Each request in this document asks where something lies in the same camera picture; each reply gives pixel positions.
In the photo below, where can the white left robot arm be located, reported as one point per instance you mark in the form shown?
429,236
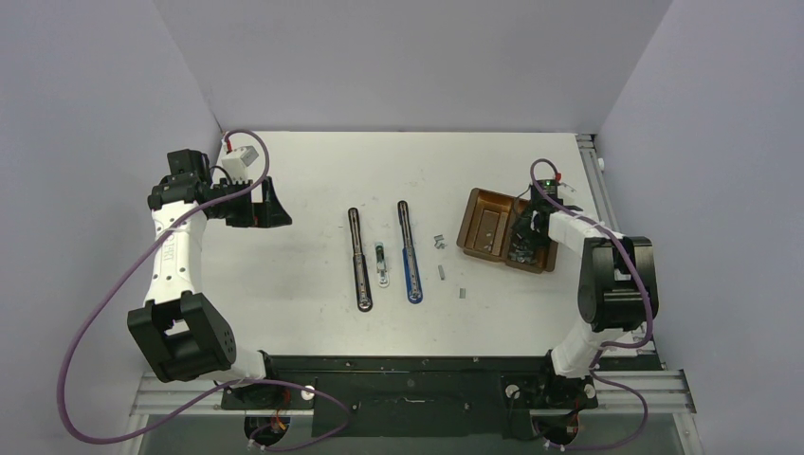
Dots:
179,331

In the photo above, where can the pile of staple strips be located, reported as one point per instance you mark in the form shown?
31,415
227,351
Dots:
524,254

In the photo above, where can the grey staple strip cluster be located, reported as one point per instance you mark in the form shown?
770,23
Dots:
440,241

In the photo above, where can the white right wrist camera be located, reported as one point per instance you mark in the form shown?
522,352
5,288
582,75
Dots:
567,187

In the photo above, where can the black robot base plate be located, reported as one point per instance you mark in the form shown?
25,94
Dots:
519,398

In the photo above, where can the aluminium side rail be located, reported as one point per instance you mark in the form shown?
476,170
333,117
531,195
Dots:
666,390

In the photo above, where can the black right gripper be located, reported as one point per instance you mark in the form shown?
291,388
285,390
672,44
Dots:
522,227

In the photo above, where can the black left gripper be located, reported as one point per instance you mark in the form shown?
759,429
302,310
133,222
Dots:
264,214

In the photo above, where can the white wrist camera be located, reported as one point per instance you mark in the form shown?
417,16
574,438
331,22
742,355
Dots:
237,162
567,187

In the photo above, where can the black stapler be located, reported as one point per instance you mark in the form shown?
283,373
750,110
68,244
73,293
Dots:
364,301

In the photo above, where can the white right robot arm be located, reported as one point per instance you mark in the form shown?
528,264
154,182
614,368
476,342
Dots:
617,294

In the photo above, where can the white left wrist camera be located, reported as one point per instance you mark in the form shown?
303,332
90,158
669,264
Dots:
237,162

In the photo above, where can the brown wooden tray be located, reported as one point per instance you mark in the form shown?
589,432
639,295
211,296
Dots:
485,230

